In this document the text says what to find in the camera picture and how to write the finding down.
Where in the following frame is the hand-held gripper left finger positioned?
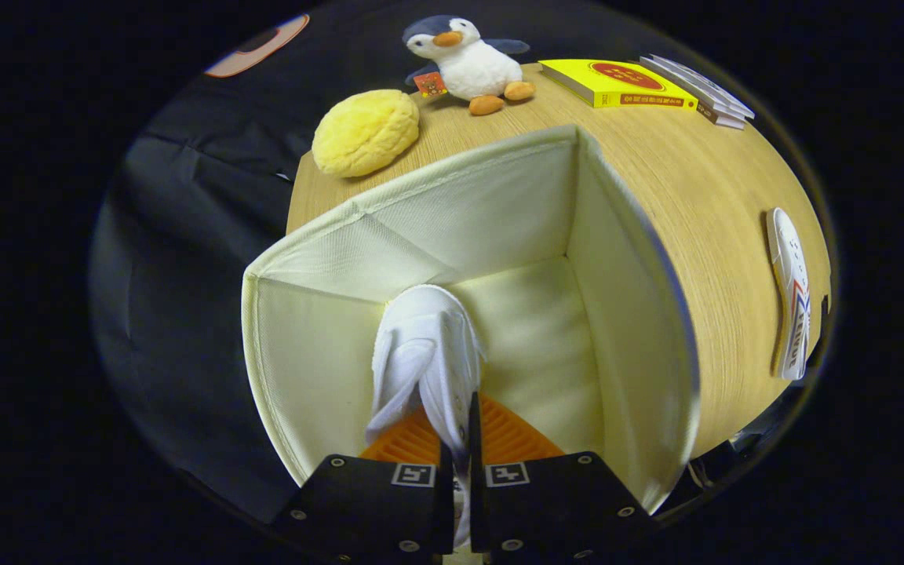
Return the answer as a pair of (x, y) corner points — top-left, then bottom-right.
(268, 400), (457, 563)

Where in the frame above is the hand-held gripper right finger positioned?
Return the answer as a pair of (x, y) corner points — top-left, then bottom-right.
(468, 391), (657, 563)

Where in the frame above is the white canvas shoe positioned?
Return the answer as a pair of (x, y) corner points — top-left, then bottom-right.
(364, 284), (488, 550)
(766, 206), (812, 381)

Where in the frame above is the cream fabric storage box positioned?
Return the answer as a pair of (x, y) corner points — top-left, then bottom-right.
(242, 124), (702, 515)

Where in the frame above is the black backdrop cloth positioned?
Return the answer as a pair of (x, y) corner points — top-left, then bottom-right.
(89, 0), (657, 525)

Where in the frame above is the yellow plush bun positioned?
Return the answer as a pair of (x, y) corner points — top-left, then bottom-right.
(312, 89), (421, 178)

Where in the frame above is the yellow book with red circle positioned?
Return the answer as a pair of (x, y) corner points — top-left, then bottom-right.
(538, 59), (698, 110)

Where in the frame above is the thin white book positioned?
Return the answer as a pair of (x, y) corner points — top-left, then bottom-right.
(639, 56), (748, 121)

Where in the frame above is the plush penguin toy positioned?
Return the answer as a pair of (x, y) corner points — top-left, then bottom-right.
(402, 15), (536, 117)

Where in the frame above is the white illustrated book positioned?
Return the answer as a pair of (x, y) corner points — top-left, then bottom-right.
(651, 53), (756, 120)

